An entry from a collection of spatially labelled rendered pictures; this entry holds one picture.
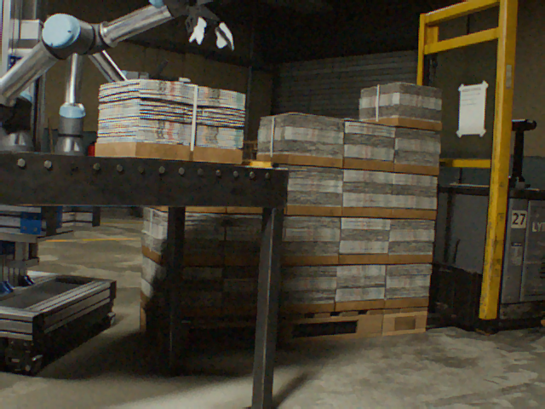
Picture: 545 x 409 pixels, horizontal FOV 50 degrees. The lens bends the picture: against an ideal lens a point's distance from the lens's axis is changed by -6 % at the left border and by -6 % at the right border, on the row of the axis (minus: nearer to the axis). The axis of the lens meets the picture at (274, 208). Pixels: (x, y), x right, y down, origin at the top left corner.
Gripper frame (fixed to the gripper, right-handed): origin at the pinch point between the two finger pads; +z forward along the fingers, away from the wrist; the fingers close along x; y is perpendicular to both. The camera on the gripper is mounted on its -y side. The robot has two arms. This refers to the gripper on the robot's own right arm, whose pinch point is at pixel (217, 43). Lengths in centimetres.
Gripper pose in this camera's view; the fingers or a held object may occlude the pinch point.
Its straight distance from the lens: 178.1
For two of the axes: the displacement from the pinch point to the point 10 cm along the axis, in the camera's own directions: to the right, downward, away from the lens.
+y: -5.8, 4.4, 6.8
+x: -7.6, -0.1, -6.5
